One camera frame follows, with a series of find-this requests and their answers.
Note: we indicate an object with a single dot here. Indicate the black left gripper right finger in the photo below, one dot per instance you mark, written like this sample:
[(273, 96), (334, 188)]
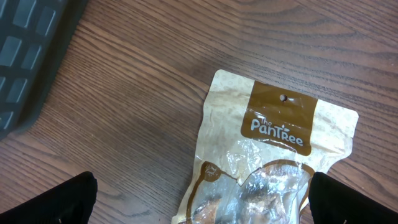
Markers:
[(332, 202)]

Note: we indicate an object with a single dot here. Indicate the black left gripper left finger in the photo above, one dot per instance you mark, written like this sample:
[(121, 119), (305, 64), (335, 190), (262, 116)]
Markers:
[(71, 202)]

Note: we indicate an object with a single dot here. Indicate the beige brown snack pouch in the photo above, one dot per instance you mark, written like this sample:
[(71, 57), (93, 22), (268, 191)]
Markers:
[(257, 150)]

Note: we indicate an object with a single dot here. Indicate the grey plastic mesh basket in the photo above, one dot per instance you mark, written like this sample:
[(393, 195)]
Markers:
[(35, 35)]

